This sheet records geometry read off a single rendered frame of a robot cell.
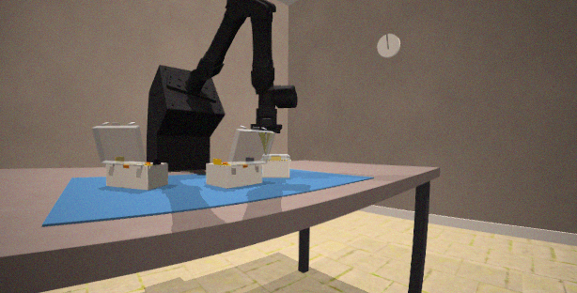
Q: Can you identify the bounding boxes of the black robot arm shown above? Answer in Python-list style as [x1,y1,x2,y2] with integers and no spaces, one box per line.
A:
[166,0,297,126]

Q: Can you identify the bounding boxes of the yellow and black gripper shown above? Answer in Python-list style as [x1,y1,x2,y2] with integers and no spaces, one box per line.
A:
[251,124,282,133]

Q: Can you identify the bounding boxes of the blue bench mat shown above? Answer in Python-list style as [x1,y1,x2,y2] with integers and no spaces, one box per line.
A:
[42,169,374,227]

